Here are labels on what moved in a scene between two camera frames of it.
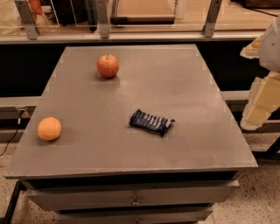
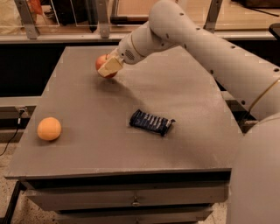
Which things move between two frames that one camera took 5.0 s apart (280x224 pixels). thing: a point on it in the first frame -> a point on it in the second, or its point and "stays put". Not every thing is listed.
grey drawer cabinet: [101, 170] stays put
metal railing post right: [209, 25] stays put
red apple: [108, 66] stays put
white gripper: [270, 48] -> [127, 51]
